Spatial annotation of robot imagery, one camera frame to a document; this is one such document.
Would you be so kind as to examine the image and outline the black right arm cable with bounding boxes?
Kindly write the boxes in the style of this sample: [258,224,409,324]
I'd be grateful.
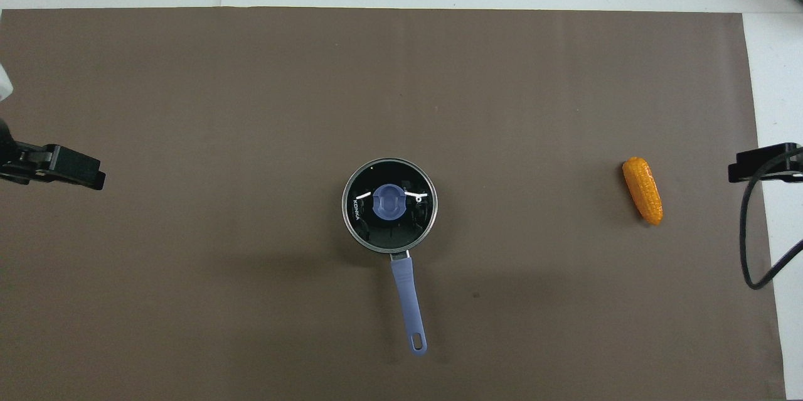
[740,145,803,291]

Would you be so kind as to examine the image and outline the brown table mat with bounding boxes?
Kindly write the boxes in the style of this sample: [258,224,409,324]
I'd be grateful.
[0,7,787,401]

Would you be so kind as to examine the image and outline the blue saucepan with handle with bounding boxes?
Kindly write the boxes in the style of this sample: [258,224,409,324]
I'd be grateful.
[342,158,439,356]

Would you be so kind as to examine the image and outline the glass lid with blue knob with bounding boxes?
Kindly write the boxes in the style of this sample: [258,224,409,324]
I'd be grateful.
[343,159,437,254]

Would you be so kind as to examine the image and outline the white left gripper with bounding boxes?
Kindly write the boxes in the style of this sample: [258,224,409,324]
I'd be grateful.
[0,116,106,191]

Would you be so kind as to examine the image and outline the yellow toy corn cob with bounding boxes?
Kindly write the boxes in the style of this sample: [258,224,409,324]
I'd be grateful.
[622,157,664,226]

